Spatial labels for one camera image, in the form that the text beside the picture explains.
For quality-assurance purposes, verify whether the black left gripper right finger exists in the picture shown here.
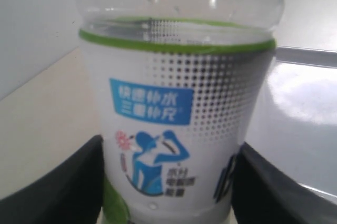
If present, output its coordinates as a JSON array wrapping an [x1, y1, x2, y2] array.
[[232, 143, 336, 223]]

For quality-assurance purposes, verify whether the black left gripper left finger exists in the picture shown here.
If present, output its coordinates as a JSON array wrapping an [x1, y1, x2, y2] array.
[[1, 135, 104, 223]]

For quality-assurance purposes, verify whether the clear plastic drink bottle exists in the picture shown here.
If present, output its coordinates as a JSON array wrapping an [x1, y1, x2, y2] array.
[[76, 0, 284, 223]]

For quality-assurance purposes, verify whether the white plastic tray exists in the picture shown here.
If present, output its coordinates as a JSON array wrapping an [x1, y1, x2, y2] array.
[[245, 47, 336, 203]]

